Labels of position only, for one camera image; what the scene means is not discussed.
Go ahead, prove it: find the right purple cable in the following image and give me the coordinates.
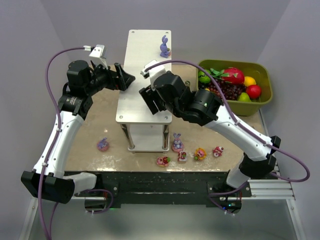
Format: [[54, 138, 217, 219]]
[[143, 59, 311, 216]]

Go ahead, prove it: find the pink yellow bear toy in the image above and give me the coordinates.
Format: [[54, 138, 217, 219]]
[[193, 147, 207, 161]]

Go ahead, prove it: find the red white strawberry toy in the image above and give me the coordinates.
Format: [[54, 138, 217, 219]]
[[177, 151, 187, 162]]

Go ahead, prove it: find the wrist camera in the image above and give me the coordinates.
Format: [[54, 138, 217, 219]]
[[83, 44, 108, 69], [140, 59, 167, 80]]

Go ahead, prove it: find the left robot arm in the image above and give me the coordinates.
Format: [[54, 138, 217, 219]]
[[21, 60, 136, 204]]

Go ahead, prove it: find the red toy apple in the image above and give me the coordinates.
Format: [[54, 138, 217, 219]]
[[246, 85, 262, 100]]

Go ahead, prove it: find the white two-tier shelf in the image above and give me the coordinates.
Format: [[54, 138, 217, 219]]
[[115, 29, 172, 152]]

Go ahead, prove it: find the pink strawberry donut toy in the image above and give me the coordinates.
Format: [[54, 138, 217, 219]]
[[156, 156, 171, 167]]

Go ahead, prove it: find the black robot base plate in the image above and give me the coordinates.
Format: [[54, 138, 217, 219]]
[[76, 171, 252, 212]]

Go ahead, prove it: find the red pink bear toy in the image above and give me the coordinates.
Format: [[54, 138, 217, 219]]
[[212, 146, 224, 158]]

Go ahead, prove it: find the yellow toy lemon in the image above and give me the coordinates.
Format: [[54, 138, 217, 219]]
[[244, 76, 257, 87]]

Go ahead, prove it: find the green toy apple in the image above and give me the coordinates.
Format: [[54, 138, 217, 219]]
[[237, 92, 251, 103]]

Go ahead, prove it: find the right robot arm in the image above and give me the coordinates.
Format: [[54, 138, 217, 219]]
[[139, 69, 281, 189]]

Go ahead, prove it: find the purple cable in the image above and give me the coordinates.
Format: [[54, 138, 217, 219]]
[[37, 46, 115, 240], [143, 59, 311, 216]]

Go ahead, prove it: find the purple toy grape bunch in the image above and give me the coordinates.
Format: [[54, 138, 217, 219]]
[[198, 80, 246, 101]]

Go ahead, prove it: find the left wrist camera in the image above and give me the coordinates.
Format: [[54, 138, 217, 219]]
[[83, 44, 108, 69]]

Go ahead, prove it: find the olive green plastic bin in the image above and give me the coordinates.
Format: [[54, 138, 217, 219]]
[[199, 59, 273, 117]]

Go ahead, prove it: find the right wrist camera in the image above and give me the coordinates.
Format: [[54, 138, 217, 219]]
[[140, 59, 167, 80]]

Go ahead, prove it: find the purple bunny with strawberry cake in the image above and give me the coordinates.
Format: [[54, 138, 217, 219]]
[[159, 35, 171, 58]]

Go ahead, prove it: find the red toy dragon fruit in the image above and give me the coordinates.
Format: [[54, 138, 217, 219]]
[[210, 67, 245, 85]]

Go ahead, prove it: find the green toy lime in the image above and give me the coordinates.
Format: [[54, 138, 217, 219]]
[[197, 70, 211, 84]]

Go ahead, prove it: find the green glass bottle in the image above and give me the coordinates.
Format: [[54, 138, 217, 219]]
[[184, 80, 191, 87]]

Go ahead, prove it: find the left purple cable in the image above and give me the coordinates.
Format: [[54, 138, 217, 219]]
[[37, 46, 115, 240]]

